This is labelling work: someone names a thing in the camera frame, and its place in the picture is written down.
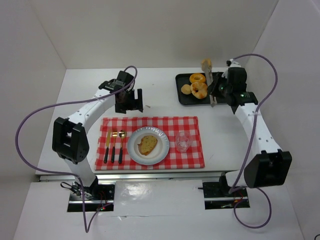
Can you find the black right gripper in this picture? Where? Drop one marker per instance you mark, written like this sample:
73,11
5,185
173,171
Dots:
215,86

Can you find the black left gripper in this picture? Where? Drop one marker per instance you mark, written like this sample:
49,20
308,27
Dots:
128,105

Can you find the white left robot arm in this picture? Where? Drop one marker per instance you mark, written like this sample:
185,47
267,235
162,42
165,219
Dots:
69,139

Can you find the white round plate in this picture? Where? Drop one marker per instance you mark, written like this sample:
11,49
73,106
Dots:
157,155

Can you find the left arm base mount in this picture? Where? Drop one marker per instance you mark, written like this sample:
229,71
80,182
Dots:
101,199

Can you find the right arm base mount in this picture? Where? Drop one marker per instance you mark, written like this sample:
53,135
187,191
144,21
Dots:
216,199

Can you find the black rectangular tray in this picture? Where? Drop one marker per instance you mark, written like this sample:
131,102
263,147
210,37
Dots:
190,100

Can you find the gold fork dark handle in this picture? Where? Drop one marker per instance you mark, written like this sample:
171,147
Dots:
114,137

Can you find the red white checkered cloth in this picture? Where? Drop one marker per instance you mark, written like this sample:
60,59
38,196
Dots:
193,158

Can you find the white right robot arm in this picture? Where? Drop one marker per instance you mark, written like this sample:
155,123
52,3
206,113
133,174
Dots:
265,163

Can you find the ring shaped bread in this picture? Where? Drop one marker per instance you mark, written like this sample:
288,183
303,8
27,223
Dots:
197,77

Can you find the metal tongs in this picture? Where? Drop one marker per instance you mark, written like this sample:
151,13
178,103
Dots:
210,81

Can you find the gold spoon dark handle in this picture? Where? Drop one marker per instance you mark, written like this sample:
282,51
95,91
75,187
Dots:
122,135

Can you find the glazed donut bread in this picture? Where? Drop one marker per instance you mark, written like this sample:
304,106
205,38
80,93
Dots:
199,90

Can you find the clear drinking glass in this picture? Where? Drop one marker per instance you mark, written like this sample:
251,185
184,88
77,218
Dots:
183,141

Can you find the small round bun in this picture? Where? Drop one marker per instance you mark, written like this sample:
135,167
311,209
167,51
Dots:
186,89

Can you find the toasted bread slice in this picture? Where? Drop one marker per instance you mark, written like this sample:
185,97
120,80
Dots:
147,144

